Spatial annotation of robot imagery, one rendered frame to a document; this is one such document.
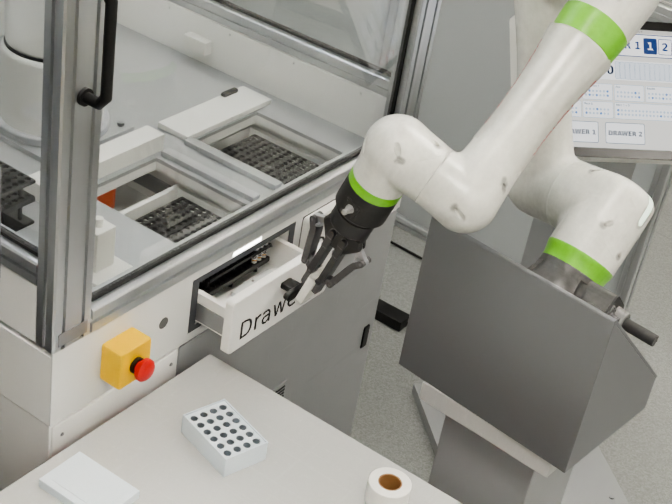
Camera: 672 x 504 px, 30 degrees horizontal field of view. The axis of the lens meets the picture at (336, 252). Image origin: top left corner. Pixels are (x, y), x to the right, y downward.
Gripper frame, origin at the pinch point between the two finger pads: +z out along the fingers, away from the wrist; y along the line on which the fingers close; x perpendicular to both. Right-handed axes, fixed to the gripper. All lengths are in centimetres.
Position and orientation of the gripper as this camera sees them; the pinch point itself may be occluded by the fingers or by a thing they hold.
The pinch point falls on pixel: (309, 286)
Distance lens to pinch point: 219.2
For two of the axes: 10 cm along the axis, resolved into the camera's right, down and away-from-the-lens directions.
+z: -4.1, 6.4, 6.5
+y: 7.0, 6.7, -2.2
